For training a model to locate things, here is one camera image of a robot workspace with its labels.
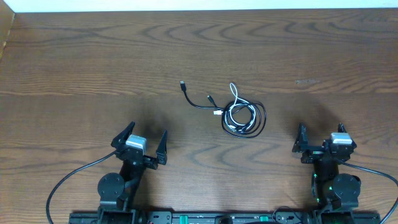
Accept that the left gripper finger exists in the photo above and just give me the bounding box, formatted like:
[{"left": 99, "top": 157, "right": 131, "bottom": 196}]
[
  {"left": 111, "top": 121, "right": 135, "bottom": 148},
  {"left": 156, "top": 130, "right": 167, "bottom": 165}
]

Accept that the black USB cable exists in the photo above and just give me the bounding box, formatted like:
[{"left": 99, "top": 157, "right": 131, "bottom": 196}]
[
  {"left": 179, "top": 80, "right": 267, "bottom": 139},
  {"left": 206, "top": 95, "right": 259, "bottom": 133}
]

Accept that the white USB cable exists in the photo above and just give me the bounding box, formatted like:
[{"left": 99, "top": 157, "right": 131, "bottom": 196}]
[{"left": 213, "top": 82, "right": 257, "bottom": 131}]

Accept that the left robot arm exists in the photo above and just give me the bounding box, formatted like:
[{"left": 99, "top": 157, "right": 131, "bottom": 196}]
[{"left": 95, "top": 122, "right": 167, "bottom": 224}]

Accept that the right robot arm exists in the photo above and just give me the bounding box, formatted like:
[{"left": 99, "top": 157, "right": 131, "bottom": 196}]
[{"left": 292, "top": 123, "right": 361, "bottom": 224}]

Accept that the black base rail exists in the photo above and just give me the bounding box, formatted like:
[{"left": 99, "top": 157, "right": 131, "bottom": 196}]
[{"left": 68, "top": 209, "right": 381, "bottom": 224}]

